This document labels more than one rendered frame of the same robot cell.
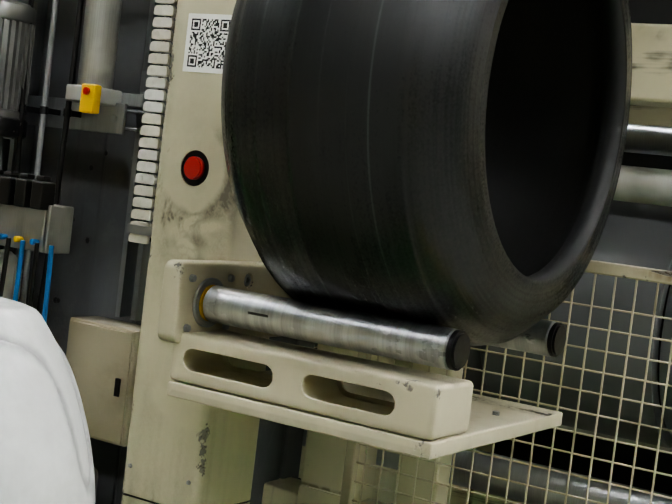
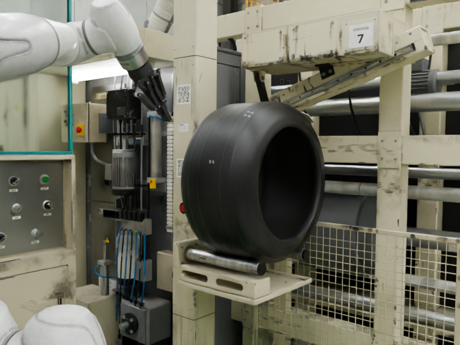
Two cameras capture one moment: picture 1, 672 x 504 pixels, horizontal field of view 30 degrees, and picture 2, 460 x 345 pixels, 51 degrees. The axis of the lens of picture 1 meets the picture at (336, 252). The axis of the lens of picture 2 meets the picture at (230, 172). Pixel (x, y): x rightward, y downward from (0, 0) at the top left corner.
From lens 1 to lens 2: 0.43 m
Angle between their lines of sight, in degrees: 8
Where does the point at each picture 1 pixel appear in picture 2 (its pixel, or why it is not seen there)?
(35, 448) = not seen: outside the picture
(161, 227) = (175, 227)
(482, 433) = (276, 292)
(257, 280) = not seen: hidden behind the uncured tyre
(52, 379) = (90, 333)
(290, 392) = (213, 284)
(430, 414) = (253, 291)
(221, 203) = not seen: hidden behind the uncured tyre
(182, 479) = (189, 309)
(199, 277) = (185, 246)
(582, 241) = (309, 222)
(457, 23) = (244, 170)
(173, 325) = (177, 263)
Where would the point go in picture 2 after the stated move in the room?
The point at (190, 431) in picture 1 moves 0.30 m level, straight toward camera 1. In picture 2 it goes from (190, 293) to (179, 320)
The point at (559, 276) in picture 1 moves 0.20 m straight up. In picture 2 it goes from (300, 236) to (300, 181)
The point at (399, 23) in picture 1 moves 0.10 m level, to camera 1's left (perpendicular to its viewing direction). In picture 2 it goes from (226, 172) to (194, 172)
